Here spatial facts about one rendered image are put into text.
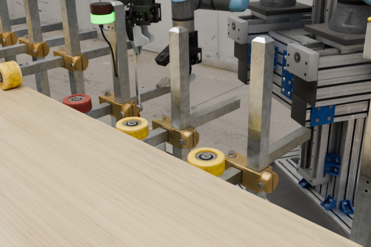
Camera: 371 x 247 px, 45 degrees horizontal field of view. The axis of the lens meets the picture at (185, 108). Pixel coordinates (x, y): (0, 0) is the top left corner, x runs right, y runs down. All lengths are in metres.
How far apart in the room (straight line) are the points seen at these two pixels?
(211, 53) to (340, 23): 3.15
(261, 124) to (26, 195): 0.50
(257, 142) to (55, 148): 0.45
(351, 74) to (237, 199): 0.80
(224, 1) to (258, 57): 0.60
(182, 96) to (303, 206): 1.08
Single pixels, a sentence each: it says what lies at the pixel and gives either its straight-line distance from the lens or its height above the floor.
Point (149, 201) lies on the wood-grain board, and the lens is 0.84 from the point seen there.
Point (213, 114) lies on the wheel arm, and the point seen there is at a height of 0.84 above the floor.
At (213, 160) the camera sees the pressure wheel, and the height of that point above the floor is 0.91.
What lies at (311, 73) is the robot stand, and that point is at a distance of 1.44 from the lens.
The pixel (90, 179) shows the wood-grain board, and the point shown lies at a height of 0.90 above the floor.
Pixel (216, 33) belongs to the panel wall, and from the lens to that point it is 4.49.
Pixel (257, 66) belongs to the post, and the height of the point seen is 1.09.
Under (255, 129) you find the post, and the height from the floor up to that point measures 0.94.
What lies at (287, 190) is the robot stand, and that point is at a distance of 2.17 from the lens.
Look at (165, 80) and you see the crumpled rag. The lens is 1.53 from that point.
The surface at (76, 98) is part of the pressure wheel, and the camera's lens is 1.32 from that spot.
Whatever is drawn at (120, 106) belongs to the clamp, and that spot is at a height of 0.87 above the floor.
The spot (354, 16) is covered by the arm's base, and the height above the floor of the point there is 1.09.
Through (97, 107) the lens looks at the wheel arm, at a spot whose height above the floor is 0.86.
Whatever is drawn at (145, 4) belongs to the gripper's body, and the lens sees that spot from 1.32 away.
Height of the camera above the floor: 1.37
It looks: 23 degrees down
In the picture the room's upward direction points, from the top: 1 degrees counter-clockwise
